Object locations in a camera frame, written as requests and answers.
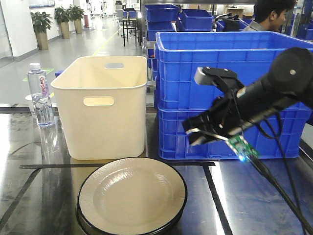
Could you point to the person with black hair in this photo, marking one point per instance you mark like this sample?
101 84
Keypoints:
269 15

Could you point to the green circuit board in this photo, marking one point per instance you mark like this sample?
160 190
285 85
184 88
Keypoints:
242 148

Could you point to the beige plate black rim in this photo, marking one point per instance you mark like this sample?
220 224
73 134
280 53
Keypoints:
90 229
132 195

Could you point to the large blue plastic crate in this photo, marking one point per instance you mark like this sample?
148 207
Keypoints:
246 55

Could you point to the potted plant in tan pot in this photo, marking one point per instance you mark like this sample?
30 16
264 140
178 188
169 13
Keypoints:
41 22

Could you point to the cream plastic storage bin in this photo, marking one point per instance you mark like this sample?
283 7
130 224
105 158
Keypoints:
102 103

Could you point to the blue crate on back shelf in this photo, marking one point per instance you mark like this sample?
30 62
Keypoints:
161 12

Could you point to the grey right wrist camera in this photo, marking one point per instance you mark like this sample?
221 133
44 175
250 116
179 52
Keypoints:
223 79

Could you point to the lower blue plastic crate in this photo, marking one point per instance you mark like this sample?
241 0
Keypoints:
174 145

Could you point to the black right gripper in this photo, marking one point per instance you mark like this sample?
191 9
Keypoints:
226 118

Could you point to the white paper cup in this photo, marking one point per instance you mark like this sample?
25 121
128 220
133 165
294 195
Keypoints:
29 102

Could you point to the clear water bottle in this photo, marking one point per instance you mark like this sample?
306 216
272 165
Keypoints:
40 95

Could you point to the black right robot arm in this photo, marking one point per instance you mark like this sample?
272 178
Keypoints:
288 81

